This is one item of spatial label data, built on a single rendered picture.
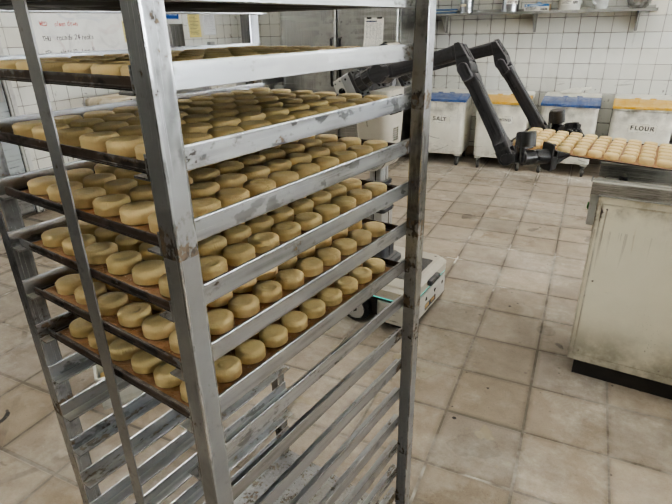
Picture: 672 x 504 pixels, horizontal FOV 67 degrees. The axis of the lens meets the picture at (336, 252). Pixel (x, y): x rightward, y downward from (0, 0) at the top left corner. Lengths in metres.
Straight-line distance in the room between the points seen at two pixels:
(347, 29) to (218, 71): 5.24
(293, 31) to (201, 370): 5.64
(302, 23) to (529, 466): 5.08
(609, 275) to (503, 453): 0.83
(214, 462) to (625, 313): 1.92
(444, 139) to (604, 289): 3.83
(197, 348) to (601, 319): 1.98
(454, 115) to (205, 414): 5.32
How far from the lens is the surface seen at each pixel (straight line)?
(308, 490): 1.12
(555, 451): 2.19
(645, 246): 2.28
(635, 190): 2.23
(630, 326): 2.43
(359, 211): 0.94
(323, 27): 6.00
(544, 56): 6.31
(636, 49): 6.30
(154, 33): 0.56
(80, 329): 1.03
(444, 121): 5.87
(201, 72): 0.64
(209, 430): 0.74
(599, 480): 2.14
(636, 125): 5.72
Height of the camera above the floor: 1.46
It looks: 24 degrees down
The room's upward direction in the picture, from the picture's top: 1 degrees counter-clockwise
